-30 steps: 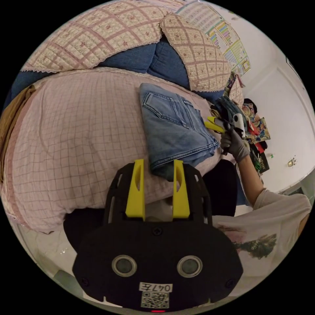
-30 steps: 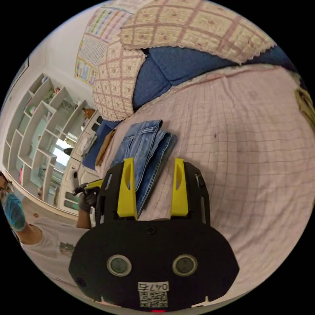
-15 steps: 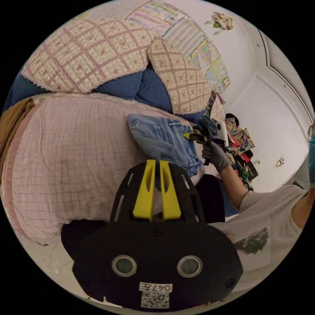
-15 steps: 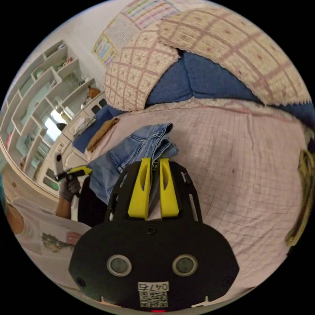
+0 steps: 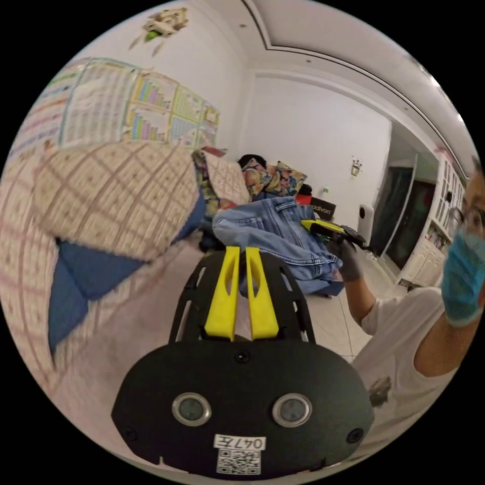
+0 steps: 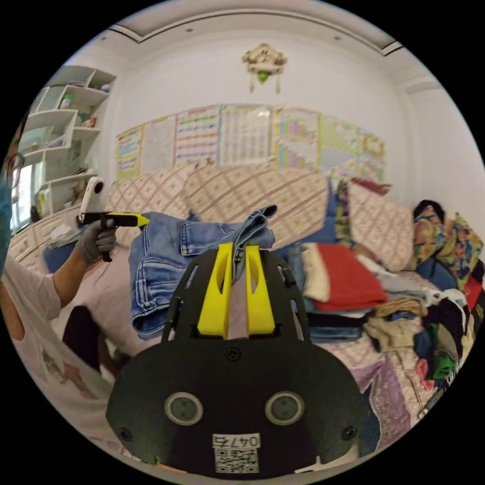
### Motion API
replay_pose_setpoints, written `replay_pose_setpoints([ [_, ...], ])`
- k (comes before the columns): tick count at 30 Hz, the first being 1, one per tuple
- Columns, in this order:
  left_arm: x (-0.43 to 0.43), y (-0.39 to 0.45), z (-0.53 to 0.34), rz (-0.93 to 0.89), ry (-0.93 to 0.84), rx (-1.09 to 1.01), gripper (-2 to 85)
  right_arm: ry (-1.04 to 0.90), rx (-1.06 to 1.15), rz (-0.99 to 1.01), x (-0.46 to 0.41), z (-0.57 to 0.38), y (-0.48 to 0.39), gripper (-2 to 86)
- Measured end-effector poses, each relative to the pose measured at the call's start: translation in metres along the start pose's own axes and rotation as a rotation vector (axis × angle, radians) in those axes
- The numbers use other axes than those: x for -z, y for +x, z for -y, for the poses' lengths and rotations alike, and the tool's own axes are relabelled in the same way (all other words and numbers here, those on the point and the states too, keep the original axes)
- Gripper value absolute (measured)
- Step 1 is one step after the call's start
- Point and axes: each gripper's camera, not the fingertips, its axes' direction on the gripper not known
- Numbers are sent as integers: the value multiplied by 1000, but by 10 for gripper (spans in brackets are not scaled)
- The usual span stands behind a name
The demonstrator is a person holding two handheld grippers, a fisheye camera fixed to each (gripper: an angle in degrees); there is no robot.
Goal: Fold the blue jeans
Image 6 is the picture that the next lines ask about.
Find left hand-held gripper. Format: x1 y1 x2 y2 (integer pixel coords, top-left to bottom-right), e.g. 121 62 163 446
78 211 151 263

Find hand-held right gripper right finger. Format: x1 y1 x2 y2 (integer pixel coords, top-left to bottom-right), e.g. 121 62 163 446
245 245 276 340

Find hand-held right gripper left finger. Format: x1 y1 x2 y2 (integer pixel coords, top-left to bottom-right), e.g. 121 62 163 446
197 244 233 339

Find blue jeans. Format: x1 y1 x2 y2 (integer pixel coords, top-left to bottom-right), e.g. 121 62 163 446
129 204 278 341

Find person's left forearm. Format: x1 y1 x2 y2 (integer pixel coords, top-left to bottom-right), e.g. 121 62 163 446
51 246 92 308

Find person's left hand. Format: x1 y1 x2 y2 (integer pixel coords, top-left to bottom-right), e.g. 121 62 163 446
75 219 119 265

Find checked pillow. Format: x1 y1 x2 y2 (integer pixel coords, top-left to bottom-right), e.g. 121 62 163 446
105 168 199 249
183 164 331 252
346 181 416 273

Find bed with pink quilt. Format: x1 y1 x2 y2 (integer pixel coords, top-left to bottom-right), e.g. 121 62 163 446
7 212 472 457

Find pile of clothes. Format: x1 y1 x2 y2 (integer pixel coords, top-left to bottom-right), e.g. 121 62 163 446
280 177 485 384

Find window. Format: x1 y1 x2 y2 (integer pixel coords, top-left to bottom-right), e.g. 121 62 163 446
10 161 43 230

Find person's body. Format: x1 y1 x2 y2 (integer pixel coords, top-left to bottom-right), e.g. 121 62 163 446
0 110 128 457

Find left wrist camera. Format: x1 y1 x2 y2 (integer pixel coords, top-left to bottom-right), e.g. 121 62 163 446
80 175 106 223

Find white wall shelf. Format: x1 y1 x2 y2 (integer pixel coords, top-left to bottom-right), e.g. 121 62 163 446
14 64 117 215

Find ornate wall clock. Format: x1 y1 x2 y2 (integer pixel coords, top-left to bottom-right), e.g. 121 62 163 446
242 42 288 94

